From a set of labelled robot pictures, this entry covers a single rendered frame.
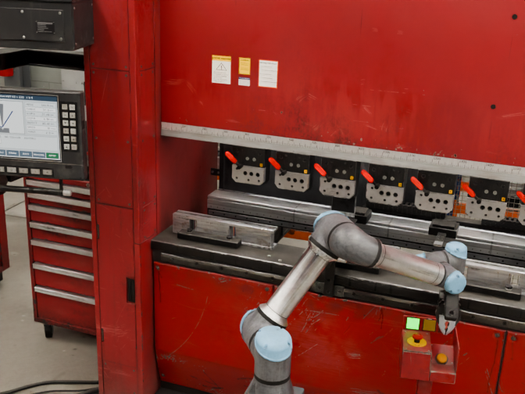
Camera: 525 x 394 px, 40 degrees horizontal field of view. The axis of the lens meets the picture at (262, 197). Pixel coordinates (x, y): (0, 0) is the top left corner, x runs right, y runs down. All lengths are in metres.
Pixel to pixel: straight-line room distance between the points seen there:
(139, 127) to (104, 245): 0.59
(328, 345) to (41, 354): 1.73
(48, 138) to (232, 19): 0.89
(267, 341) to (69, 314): 2.05
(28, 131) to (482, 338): 1.98
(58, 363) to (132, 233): 1.13
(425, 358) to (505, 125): 0.92
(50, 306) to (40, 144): 1.42
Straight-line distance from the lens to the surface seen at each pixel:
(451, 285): 2.46
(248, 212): 3.53
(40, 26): 2.95
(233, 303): 3.29
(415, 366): 2.79
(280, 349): 2.28
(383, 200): 3.01
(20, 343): 4.38
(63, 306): 4.16
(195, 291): 3.35
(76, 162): 2.98
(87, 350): 4.23
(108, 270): 3.41
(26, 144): 3.05
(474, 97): 2.86
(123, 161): 3.18
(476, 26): 2.83
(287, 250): 3.25
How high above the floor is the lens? 2.16
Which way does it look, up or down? 19 degrees down
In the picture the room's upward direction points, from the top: 2 degrees clockwise
